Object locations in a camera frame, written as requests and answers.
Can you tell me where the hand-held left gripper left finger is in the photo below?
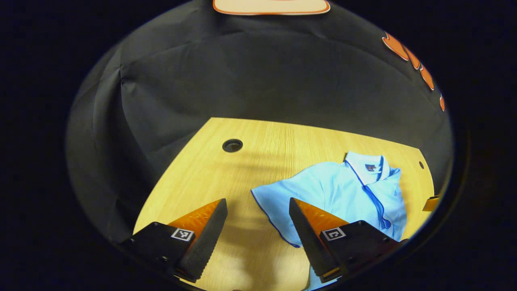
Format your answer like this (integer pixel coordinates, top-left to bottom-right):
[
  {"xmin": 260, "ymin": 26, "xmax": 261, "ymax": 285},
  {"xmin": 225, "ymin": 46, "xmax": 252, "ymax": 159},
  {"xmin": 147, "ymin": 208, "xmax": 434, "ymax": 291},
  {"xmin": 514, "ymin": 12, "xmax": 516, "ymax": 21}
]
[{"xmin": 120, "ymin": 198, "xmax": 228, "ymax": 283}]

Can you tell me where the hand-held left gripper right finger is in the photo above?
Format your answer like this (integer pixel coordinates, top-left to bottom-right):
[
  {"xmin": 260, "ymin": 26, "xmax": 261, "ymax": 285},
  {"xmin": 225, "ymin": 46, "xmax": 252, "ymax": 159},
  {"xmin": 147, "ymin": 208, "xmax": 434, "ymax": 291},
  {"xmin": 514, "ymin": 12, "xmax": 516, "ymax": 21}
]
[{"xmin": 288, "ymin": 197, "xmax": 409, "ymax": 283}]

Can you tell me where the light blue T-shirt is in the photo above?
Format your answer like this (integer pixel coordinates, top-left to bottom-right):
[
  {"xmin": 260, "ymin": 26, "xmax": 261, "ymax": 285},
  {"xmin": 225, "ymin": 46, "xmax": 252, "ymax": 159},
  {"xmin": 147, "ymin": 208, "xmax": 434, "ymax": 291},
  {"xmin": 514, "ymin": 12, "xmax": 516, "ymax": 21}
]
[{"xmin": 250, "ymin": 151, "xmax": 408, "ymax": 291}]

